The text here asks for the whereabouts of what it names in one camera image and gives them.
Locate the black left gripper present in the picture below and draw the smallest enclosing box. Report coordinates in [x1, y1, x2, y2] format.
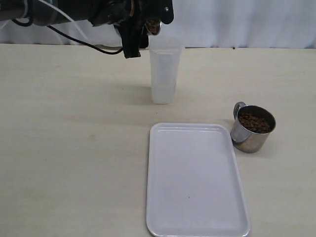
[90, 0, 174, 59]

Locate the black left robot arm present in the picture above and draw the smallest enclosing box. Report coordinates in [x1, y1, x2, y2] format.
[0, 0, 174, 58]

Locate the translucent plastic tall container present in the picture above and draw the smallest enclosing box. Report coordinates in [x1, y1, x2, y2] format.
[149, 37, 184, 104]

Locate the white zip tie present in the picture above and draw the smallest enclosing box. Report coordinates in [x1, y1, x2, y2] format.
[38, 0, 88, 40]

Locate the white curtain backdrop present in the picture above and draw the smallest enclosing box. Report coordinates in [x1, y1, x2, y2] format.
[0, 0, 316, 48]

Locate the right steel mug with kibble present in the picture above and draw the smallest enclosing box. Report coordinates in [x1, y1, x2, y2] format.
[230, 102, 276, 153]

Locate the white plastic tray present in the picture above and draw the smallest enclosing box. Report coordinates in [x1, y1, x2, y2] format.
[146, 123, 251, 237]

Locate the black cable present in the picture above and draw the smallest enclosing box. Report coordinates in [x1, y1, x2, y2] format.
[11, 18, 124, 55]

